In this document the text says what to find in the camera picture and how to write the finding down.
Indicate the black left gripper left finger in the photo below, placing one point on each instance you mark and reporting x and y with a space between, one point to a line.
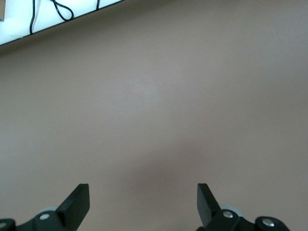
75 207

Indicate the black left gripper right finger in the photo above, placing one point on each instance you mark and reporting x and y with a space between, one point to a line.
207 211

